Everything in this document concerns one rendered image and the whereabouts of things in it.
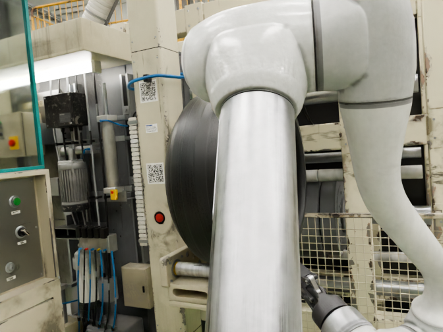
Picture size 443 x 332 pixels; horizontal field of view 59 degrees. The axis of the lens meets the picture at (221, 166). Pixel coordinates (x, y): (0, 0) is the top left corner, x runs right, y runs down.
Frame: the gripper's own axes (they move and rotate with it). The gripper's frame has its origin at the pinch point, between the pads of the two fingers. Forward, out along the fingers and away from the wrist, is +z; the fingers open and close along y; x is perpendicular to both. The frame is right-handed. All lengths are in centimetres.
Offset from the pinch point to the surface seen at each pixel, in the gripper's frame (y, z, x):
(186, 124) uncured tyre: -26.8, 39.0, -4.2
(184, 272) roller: 17.9, 33.0, -23.2
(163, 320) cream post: 40, 40, -37
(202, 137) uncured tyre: -24.6, 31.4, -2.4
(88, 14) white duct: -55, 138, -12
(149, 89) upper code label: -31, 70, -7
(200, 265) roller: 16.4, 30.7, -17.8
